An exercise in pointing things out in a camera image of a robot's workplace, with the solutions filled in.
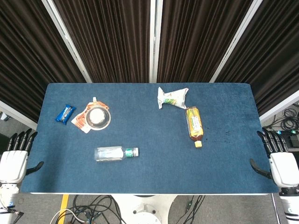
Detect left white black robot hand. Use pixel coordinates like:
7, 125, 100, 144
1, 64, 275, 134
0, 128, 44, 185

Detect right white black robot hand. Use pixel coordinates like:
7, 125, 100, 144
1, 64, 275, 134
249, 129, 299, 189

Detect transparent bottle green label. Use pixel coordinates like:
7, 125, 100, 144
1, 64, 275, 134
94, 146, 135, 162

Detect tea bottle yellow label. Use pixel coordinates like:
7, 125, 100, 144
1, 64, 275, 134
185, 106, 204, 148

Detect black foot pedal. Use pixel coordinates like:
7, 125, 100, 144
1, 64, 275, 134
287, 135, 299, 148

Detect yellow floor tape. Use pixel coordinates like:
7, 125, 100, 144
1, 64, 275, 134
59, 195, 70, 217

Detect blue snack bar wrapper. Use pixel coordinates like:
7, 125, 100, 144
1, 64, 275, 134
55, 104, 77, 126

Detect orange white spout pouch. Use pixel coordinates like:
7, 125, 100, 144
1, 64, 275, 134
71, 97, 110, 134

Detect stainless steel bowl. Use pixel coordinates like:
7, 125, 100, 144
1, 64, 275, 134
85, 105, 112, 130

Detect dark brown pleated curtain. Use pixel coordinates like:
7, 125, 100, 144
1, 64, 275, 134
216, 0, 299, 116
0, 0, 87, 123
52, 0, 151, 84
157, 0, 254, 84

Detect white green snack bag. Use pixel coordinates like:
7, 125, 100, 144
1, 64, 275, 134
157, 86, 189, 110

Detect blue felt table mat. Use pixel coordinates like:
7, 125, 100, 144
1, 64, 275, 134
20, 83, 280, 194

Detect coiled black cables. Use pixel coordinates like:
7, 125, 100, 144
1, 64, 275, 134
281, 107, 299, 131

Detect white metal frame rail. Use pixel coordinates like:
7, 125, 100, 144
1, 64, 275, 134
259, 95, 299, 123
0, 100, 38, 130

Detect white floor cable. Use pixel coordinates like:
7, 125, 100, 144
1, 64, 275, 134
50, 208, 91, 224

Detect black floor cable bundle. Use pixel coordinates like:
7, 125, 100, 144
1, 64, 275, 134
67, 195, 123, 224

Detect black cable with green plug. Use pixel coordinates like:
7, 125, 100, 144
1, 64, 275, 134
181, 195, 207, 224

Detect white metal frame post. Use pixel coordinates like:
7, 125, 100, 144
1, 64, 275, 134
209, 0, 271, 84
149, 0, 164, 84
42, 0, 93, 84

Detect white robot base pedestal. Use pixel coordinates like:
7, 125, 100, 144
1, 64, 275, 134
112, 195, 178, 224

